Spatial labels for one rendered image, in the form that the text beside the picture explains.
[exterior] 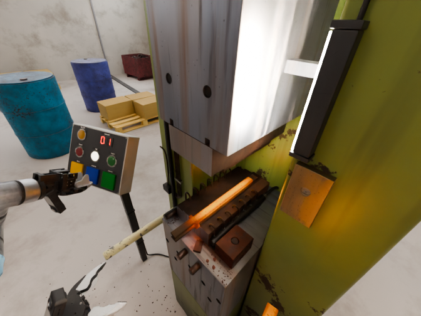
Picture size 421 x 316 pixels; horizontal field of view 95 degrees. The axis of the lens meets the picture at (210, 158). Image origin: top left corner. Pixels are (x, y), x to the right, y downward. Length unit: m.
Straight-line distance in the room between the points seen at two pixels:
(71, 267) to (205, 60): 1.91
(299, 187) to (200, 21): 0.43
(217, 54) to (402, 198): 0.44
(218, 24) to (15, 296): 2.11
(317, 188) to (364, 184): 0.09
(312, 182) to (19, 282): 2.12
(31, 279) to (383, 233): 2.15
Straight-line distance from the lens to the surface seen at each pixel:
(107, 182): 1.03
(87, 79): 4.60
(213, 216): 0.81
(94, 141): 1.08
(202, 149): 0.53
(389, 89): 0.45
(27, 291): 2.14
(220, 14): 0.42
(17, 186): 0.78
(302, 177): 0.53
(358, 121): 0.47
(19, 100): 3.19
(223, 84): 0.42
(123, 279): 1.87
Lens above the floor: 1.63
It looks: 35 degrees down
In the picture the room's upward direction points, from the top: 2 degrees clockwise
